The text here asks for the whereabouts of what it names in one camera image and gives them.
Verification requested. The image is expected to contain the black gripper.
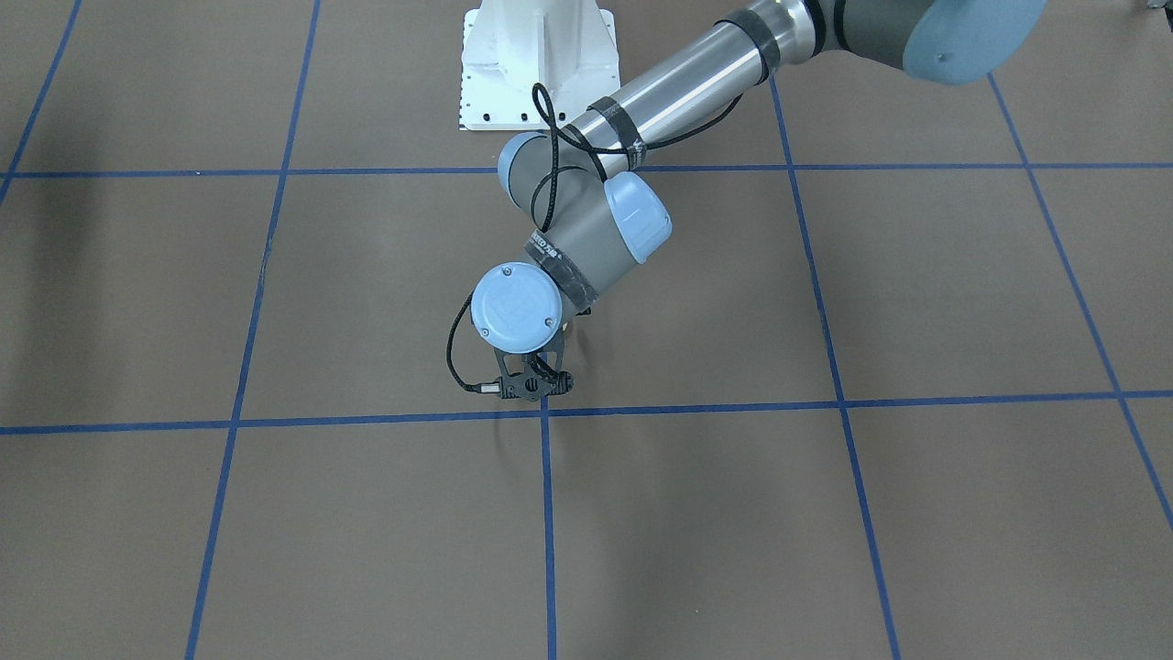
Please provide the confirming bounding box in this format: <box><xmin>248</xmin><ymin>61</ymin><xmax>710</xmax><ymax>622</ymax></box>
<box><xmin>528</xmin><ymin>333</ymin><xmax>569</xmax><ymax>381</ymax></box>

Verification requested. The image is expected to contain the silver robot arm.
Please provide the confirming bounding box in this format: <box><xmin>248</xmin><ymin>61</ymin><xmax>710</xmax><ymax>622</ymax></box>
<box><xmin>456</xmin><ymin>1</ymin><xmax>1045</xmax><ymax>401</ymax></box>

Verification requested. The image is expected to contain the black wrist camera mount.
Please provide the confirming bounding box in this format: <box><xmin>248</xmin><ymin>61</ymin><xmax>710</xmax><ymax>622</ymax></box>
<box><xmin>494</xmin><ymin>349</ymin><xmax>576</xmax><ymax>402</ymax></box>

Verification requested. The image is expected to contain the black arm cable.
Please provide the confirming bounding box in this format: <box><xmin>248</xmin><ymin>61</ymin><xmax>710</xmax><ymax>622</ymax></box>
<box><xmin>445</xmin><ymin>82</ymin><xmax>745</xmax><ymax>395</ymax></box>

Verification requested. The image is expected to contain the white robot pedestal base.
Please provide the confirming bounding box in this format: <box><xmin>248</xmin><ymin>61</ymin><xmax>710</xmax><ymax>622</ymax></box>
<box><xmin>457</xmin><ymin>1</ymin><xmax>621</xmax><ymax>131</ymax></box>

